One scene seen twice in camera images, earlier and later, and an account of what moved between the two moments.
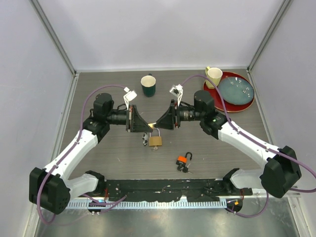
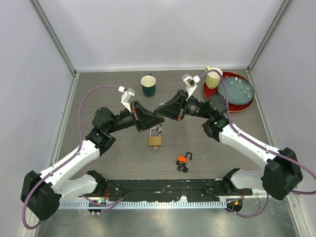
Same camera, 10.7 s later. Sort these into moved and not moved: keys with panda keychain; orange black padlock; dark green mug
Moved: keys with panda keychain
Not moved: dark green mug; orange black padlock
